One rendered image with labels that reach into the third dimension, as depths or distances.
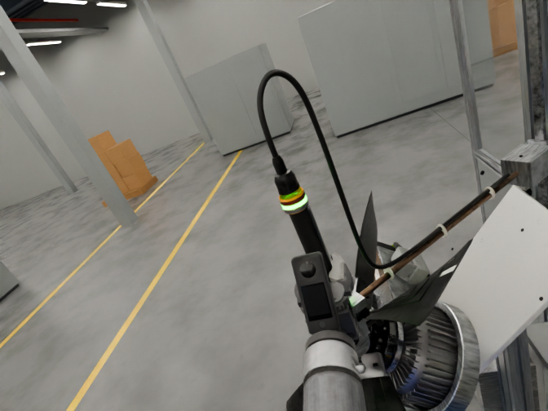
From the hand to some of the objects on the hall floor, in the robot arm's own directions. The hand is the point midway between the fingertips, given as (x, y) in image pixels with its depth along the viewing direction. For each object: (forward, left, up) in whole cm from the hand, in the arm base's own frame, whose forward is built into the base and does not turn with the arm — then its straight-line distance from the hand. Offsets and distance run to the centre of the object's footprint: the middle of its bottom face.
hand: (321, 257), depth 64 cm
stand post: (+8, -33, -147) cm, 151 cm away
